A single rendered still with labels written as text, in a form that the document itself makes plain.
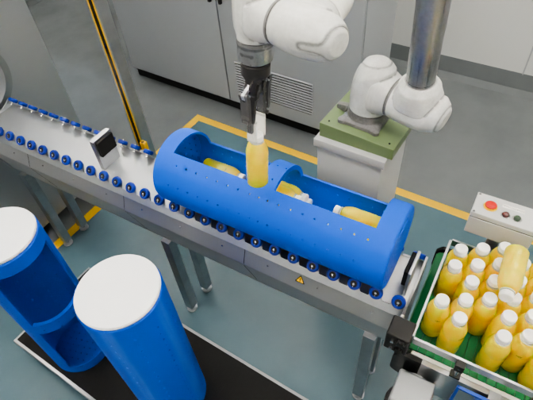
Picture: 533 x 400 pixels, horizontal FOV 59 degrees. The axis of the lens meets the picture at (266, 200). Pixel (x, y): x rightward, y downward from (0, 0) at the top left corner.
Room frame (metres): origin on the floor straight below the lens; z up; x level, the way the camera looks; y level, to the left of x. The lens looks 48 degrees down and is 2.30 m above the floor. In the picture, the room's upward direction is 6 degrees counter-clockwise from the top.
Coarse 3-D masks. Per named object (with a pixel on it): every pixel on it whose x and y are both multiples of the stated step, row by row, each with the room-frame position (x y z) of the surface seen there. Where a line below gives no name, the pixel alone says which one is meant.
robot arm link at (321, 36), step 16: (288, 0) 0.98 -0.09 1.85; (304, 0) 0.96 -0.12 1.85; (320, 0) 0.96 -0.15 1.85; (336, 0) 1.00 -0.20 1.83; (352, 0) 1.03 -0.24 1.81; (272, 16) 0.95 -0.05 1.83; (288, 16) 0.93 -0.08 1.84; (304, 16) 0.91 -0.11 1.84; (320, 16) 0.90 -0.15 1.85; (336, 16) 0.91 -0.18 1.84; (272, 32) 0.94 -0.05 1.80; (288, 32) 0.91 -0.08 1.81; (304, 32) 0.88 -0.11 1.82; (320, 32) 0.87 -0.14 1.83; (336, 32) 0.87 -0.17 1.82; (288, 48) 0.91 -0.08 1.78; (304, 48) 0.88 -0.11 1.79; (320, 48) 0.86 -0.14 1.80; (336, 48) 0.87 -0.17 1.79
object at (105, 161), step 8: (96, 136) 1.57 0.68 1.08; (104, 136) 1.57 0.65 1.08; (112, 136) 1.59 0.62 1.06; (96, 144) 1.52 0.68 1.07; (104, 144) 1.54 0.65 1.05; (112, 144) 1.57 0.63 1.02; (96, 152) 1.53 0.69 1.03; (104, 152) 1.53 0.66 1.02; (112, 152) 1.58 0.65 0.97; (104, 160) 1.54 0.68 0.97; (112, 160) 1.57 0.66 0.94; (104, 168) 1.53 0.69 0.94
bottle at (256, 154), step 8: (248, 144) 1.02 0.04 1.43; (256, 144) 1.00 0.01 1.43; (264, 144) 1.01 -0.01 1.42; (248, 152) 1.00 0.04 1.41; (256, 152) 0.99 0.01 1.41; (264, 152) 1.00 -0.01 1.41; (248, 160) 1.00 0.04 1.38; (256, 160) 0.99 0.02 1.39; (264, 160) 1.00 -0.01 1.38; (248, 168) 1.00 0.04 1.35; (256, 168) 0.99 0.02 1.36; (264, 168) 0.99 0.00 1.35; (248, 176) 1.00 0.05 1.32; (256, 176) 0.99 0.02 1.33; (264, 176) 0.99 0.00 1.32; (248, 184) 1.00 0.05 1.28; (256, 184) 0.98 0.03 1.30; (264, 184) 0.99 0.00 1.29
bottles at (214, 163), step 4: (204, 160) 1.37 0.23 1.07; (208, 160) 1.36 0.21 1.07; (212, 160) 1.36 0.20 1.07; (216, 160) 1.36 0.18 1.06; (208, 164) 1.34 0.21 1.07; (212, 164) 1.34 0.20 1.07; (216, 164) 1.34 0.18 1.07; (220, 164) 1.33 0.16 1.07; (224, 164) 1.33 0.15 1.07; (220, 168) 1.31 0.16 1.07; (224, 168) 1.31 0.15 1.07; (228, 168) 1.31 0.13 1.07; (232, 168) 1.31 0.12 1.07; (228, 172) 1.29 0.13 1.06; (232, 172) 1.29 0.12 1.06; (236, 172) 1.29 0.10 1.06; (240, 176) 1.27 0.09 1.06; (244, 176) 1.28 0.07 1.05; (308, 200) 1.12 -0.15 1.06; (312, 200) 1.12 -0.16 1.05; (312, 204) 1.12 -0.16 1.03
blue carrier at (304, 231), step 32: (160, 160) 1.24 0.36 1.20; (192, 160) 1.20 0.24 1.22; (224, 160) 1.37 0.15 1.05; (160, 192) 1.21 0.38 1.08; (192, 192) 1.13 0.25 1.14; (224, 192) 1.07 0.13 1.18; (256, 192) 1.04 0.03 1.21; (320, 192) 1.14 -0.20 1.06; (352, 192) 1.08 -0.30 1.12; (256, 224) 0.98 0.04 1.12; (288, 224) 0.93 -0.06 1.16; (320, 224) 0.89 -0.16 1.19; (352, 224) 0.86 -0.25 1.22; (384, 224) 0.84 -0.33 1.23; (320, 256) 0.84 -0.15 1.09; (352, 256) 0.80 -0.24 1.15; (384, 256) 0.76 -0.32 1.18
